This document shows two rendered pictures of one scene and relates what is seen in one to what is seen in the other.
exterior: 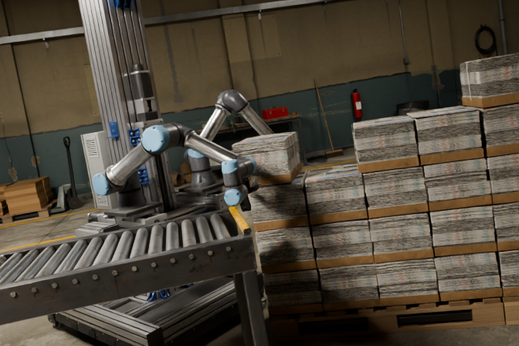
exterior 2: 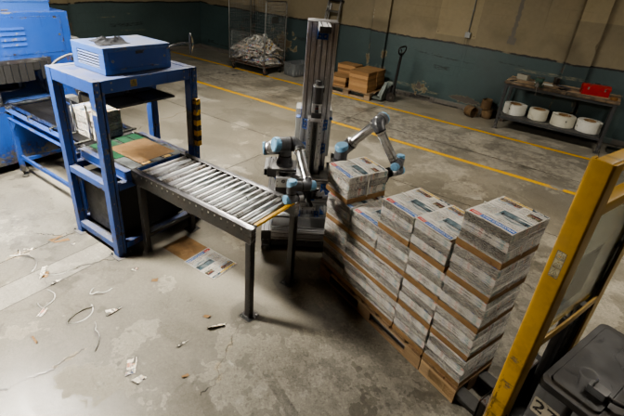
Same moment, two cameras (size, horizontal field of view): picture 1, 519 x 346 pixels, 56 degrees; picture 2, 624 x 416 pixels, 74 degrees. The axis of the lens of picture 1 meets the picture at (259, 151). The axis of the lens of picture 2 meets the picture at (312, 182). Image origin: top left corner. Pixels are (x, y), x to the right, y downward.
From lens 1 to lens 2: 2.09 m
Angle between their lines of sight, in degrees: 45
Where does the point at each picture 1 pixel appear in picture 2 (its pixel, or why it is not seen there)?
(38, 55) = not seen: outside the picture
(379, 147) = (392, 219)
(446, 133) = (429, 240)
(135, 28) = (328, 54)
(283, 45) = not seen: outside the picture
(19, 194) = (357, 77)
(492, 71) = (472, 224)
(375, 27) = not seen: outside the picture
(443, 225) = (408, 291)
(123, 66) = (311, 78)
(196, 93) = (530, 41)
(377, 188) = (383, 241)
